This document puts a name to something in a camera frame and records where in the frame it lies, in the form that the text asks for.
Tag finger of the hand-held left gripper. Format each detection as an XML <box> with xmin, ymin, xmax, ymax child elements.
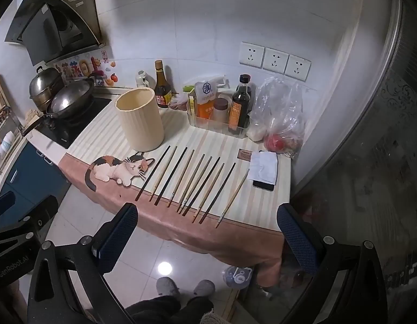
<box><xmin>0</xmin><ymin>191</ymin><xmax>15</xmax><ymax>223</ymax></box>
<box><xmin>0</xmin><ymin>195</ymin><xmax>59</xmax><ymax>255</ymax></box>

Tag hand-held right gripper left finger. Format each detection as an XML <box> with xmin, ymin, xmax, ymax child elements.
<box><xmin>27</xmin><ymin>202</ymin><xmax>139</xmax><ymax>324</ymax></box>

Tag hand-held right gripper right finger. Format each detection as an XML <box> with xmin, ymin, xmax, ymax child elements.
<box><xmin>276</xmin><ymin>203</ymin><xmax>388</xmax><ymax>324</ymax></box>

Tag dark wooden chopstick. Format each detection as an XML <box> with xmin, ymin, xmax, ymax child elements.
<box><xmin>134</xmin><ymin>145</ymin><xmax>171</xmax><ymax>202</ymax></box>
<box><xmin>198</xmin><ymin>162</ymin><xmax>237</xmax><ymax>225</ymax></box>
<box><xmin>153</xmin><ymin>146</ymin><xmax>189</xmax><ymax>206</ymax></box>
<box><xmin>181</xmin><ymin>157</ymin><xmax>221</xmax><ymax>217</ymax></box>

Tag light wooden chopstick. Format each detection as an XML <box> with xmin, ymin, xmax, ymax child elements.
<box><xmin>167</xmin><ymin>149</ymin><xmax>196</xmax><ymax>208</ymax></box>
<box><xmin>192</xmin><ymin>163</ymin><xmax>225</xmax><ymax>224</ymax></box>
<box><xmin>216</xmin><ymin>168</ymin><xmax>250</xmax><ymax>229</ymax></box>
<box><xmin>149</xmin><ymin>146</ymin><xmax>178</xmax><ymax>202</ymax></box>
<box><xmin>179</xmin><ymin>156</ymin><xmax>213</xmax><ymax>214</ymax></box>
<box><xmin>176</xmin><ymin>153</ymin><xmax>206</xmax><ymax>213</ymax></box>

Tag beige ribbed utensil holder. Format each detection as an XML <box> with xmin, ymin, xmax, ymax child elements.
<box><xmin>115</xmin><ymin>87</ymin><xmax>165</xmax><ymax>152</ymax></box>

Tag blue cabinet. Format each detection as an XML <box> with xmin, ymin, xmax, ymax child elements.
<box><xmin>0</xmin><ymin>141</ymin><xmax>71</xmax><ymax>225</ymax></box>

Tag black smartphone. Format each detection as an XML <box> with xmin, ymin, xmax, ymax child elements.
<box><xmin>252</xmin><ymin>150</ymin><xmax>278</xmax><ymax>192</ymax></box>

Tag metal dish rack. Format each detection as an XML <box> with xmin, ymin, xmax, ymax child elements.
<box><xmin>0</xmin><ymin>106</ymin><xmax>24</xmax><ymax>176</ymax></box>

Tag blue white round container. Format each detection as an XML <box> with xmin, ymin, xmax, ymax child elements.
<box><xmin>224</xmin><ymin>265</ymin><xmax>253</xmax><ymax>289</ymax></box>

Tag grey slipper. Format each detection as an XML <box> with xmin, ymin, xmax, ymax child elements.
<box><xmin>194</xmin><ymin>279</ymin><xmax>216</xmax><ymax>299</ymax></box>
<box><xmin>156</xmin><ymin>276</ymin><xmax>181</xmax><ymax>298</ymax></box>

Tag white tissue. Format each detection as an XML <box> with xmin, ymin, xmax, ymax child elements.
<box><xmin>247</xmin><ymin>151</ymin><xmax>279</xmax><ymax>184</ymax></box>

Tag person's dark trouser legs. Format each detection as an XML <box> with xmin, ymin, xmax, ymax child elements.
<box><xmin>126</xmin><ymin>295</ymin><xmax>214</xmax><ymax>324</ymax></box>

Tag black induction cooktop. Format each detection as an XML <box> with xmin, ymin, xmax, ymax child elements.
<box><xmin>36</xmin><ymin>98</ymin><xmax>113</xmax><ymax>150</ymax></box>

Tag red tomato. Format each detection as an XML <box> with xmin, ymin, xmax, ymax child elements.
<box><xmin>264</xmin><ymin>133</ymin><xmax>290</xmax><ymax>153</ymax></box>

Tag glass sliding door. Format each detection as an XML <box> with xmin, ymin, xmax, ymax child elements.
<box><xmin>235</xmin><ymin>0</ymin><xmax>417</xmax><ymax>324</ymax></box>

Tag steel pot with lid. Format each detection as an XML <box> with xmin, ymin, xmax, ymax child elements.
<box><xmin>29</xmin><ymin>66</ymin><xmax>66</xmax><ymax>112</ymax></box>

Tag striped cat print tablecloth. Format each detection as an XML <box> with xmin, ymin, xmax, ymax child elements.
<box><xmin>58</xmin><ymin>89</ymin><xmax>292</xmax><ymax>287</ymax></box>

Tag clear plastic bag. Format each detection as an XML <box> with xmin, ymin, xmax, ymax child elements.
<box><xmin>246</xmin><ymin>76</ymin><xmax>306</xmax><ymax>157</ymax></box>

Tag clear plastic organizer tray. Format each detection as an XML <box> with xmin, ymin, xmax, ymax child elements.
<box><xmin>186</xmin><ymin>84</ymin><xmax>251</xmax><ymax>139</ymax></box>

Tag dark sauce bottle orange label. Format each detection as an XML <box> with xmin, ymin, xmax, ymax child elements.
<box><xmin>229</xmin><ymin>74</ymin><xmax>252</xmax><ymax>134</ymax></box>

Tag reddish food packet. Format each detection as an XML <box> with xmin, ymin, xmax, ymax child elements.
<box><xmin>169</xmin><ymin>94</ymin><xmax>189</xmax><ymax>111</ymax></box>

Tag yellow seasoning box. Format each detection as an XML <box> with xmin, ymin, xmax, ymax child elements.
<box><xmin>187</xmin><ymin>89</ymin><xmax>198</xmax><ymax>115</ymax></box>

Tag brown sauce bottle red label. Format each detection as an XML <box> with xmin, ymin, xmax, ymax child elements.
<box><xmin>154</xmin><ymin>60</ymin><xmax>173</xmax><ymax>109</ymax></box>

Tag jar with brown lid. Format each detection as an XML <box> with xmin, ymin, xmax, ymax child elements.
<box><xmin>212</xmin><ymin>98</ymin><xmax>229</xmax><ymax>122</ymax></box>

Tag orange seasoning packet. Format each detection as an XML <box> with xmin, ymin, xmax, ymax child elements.
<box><xmin>197</xmin><ymin>98</ymin><xmax>216</xmax><ymax>119</ymax></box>

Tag white seasoning bag blue logo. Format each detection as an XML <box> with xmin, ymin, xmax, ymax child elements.
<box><xmin>194</xmin><ymin>80</ymin><xmax>217</xmax><ymax>103</ymax></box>

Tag black range hood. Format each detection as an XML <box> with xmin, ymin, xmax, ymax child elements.
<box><xmin>4</xmin><ymin>0</ymin><xmax>106</xmax><ymax>67</ymax></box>

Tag steel wok with handle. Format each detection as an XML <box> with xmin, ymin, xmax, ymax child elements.
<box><xmin>21</xmin><ymin>78</ymin><xmax>95</xmax><ymax>138</ymax></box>

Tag colourful wall stickers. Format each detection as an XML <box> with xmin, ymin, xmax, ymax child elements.
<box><xmin>55</xmin><ymin>49</ymin><xmax>119</xmax><ymax>87</ymax></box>

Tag white wall socket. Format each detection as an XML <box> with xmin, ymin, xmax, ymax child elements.
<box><xmin>284</xmin><ymin>54</ymin><xmax>312</xmax><ymax>82</ymax></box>
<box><xmin>262</xmin><ymin>47</ymin><xmax>290</xmax><ymax>74</ymax></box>
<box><xmin>240</xmin><ymin>41</ymin><xmax>265</xmax><ymax>69</ymax></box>

